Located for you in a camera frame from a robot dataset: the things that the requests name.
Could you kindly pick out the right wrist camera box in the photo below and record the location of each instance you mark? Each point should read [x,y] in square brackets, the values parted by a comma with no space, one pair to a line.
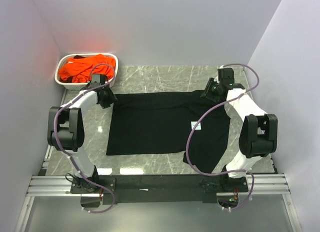
[226,76]

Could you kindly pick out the aluminium rail frame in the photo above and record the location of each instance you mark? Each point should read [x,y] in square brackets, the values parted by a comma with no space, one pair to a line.
[49,206]

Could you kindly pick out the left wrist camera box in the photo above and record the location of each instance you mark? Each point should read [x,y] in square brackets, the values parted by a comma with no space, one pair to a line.
[98,80]

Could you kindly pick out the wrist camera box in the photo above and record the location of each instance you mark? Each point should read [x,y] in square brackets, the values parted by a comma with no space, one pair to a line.
[98,80]
[226,76]

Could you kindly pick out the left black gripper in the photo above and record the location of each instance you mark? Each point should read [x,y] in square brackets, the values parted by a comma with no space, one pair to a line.
[112,98]

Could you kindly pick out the white plastic laundry basket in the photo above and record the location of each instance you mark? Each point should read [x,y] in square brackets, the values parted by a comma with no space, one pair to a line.
[79,86]

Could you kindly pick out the black base beam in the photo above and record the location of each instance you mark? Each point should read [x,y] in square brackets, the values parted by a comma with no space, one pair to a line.
[157,188]

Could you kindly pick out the orange t-shirt in basket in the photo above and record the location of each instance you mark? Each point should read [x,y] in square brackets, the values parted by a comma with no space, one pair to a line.
[80,69]

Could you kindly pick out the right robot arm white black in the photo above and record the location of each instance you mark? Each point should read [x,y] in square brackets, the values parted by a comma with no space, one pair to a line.
[258,136]

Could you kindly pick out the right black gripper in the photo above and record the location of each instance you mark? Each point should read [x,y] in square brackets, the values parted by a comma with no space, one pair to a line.
[207,92]

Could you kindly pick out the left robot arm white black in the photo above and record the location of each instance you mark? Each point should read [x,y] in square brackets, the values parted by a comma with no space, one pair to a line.
[67,134]

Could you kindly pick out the black t-shirt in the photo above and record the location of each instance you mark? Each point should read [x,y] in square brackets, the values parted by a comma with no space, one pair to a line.
[162,123]

